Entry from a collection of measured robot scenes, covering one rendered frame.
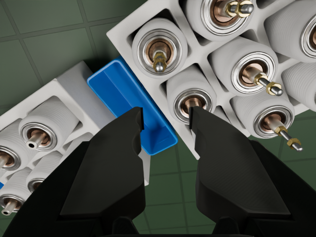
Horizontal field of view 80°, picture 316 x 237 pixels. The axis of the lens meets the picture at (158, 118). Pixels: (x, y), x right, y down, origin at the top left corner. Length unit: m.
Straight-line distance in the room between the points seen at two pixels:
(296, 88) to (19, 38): 0.72
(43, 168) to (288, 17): 0.61
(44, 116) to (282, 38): 0.48
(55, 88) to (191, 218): 0.88
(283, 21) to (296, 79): 0.12
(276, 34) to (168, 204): 0.82
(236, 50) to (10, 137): 0.51
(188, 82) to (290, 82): 0.23
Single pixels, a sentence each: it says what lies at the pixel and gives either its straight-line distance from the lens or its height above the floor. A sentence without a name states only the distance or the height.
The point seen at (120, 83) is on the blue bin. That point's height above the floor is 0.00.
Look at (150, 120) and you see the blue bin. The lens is 0.67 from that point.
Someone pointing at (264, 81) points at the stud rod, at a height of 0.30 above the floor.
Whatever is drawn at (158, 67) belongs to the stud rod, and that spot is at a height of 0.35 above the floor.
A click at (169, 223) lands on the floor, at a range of 1.13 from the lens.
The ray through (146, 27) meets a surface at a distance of 0.34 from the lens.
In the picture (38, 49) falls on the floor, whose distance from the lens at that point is 0.69.
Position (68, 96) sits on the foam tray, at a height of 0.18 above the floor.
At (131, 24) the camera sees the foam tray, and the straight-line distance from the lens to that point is 0.41.
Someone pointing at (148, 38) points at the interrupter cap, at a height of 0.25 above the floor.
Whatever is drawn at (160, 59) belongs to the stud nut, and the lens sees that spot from 0.26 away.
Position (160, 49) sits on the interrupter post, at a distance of 0.31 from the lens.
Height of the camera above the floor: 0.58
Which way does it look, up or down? 60 degrees down
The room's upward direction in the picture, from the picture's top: 179 degrees counter-clockwise
